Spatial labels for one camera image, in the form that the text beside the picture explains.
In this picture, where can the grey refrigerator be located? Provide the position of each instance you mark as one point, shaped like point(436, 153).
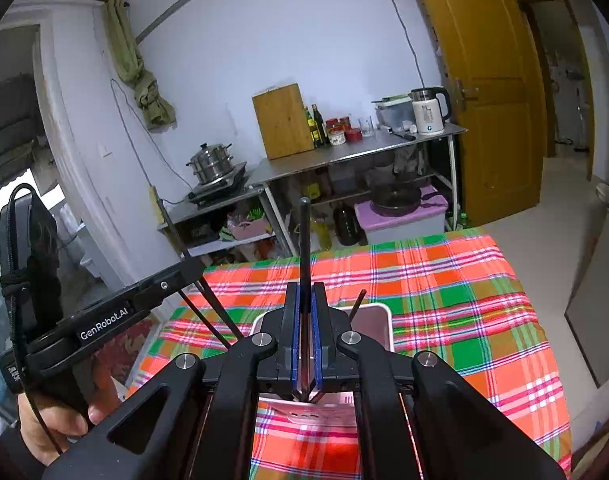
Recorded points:
point(599, 285)

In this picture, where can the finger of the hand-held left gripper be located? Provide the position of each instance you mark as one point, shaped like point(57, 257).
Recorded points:
point(174, 280)

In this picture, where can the wooden cutting board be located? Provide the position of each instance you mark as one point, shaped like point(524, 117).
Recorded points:
point(283, 120)

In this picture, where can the tall steel kitchen table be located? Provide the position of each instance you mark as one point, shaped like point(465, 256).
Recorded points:
point(334, 157)

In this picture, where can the black induction cooker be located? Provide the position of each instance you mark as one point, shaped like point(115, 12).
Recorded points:
point(217, 189)

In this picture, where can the green knotted curtain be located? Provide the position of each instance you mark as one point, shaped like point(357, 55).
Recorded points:
point(134, 60)

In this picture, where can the yellow power strip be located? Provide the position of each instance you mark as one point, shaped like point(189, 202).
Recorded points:
point(157, 205)

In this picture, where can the pink basket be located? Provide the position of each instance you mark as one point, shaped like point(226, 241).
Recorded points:
point(247, 229)

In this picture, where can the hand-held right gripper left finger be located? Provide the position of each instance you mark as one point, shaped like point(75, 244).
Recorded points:
point(295, 340)

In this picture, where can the clear drinking glass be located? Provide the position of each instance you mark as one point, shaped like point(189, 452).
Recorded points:
point(367, 127)

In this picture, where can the black frying pan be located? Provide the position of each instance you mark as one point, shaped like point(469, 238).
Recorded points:
point(397, 200)

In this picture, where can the pink plastic utensil holder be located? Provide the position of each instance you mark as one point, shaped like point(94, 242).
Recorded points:
point(374, 325)

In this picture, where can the red sauce jar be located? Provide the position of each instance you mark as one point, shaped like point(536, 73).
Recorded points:
point(344, 122)

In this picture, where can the white-labelled sauce jar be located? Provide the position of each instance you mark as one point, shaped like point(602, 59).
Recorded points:
point(337, 136)

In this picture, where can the yellow wooden door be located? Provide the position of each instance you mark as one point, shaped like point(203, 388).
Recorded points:
point(489, 85)

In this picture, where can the plaid tablecloth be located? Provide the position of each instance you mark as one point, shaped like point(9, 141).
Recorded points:
point(459, 320)

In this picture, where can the clear plastic storage box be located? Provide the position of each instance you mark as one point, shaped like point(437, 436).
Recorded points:
point(394, 112)

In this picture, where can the steel steamer pot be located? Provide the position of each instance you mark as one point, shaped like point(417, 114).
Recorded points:
point(212, 162)

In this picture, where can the red tin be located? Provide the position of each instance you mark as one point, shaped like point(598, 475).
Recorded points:
point(354, 135)

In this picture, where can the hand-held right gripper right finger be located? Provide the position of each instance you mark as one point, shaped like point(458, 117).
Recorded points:
point(318, 340)

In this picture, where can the black chopstick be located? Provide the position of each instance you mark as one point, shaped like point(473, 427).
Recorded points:
point(304, 240)
point(358, 302)

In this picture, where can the person's left hand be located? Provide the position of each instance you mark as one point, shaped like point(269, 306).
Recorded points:
point(54, 430)

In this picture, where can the yellow oil bottle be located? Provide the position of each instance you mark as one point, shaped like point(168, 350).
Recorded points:
point(322, 231)

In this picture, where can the white electric kettle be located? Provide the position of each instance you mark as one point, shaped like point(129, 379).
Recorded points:
point(429, 110)

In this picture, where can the low steel kitchen table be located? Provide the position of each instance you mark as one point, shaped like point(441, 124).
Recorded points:
point(209, 207)

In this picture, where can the dark glass jug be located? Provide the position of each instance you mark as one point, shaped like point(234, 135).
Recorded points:
point(347, 224)

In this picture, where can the purple-lidded storage bin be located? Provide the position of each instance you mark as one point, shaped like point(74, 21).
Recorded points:
point(404, 225)

